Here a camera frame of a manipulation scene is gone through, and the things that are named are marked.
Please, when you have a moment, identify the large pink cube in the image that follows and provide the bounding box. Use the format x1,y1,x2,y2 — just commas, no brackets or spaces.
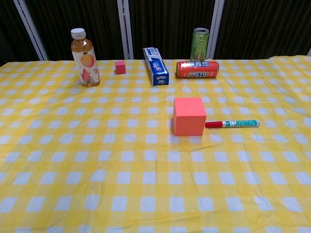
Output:
173,97,207,137

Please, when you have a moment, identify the red capped marker pen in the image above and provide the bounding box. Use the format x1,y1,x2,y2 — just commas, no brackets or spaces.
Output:
205,119,260,129

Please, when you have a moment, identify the small pink cube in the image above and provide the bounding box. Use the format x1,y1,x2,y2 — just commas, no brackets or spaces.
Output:
114,61,127,75

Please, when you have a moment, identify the blue white toothpaste box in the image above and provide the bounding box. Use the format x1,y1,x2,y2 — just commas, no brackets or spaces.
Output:
142,47,170,86

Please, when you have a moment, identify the orange Arctic Ocean can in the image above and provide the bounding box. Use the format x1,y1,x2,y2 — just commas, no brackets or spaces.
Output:
176,60,220,79

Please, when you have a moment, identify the yellow white checked tablecloth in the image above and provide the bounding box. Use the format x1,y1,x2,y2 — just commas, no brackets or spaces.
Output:
0,55,311,233

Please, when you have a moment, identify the green drink can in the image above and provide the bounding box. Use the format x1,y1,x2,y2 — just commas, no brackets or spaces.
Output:
190,27,210,62

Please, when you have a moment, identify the orange juice plastic bottle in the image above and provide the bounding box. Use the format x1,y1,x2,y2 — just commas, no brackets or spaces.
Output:
70,28,101,87

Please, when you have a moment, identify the white metal frame post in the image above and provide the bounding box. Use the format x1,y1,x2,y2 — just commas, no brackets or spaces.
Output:
13,0,49,61
206,0,225,60
117,0,134,60

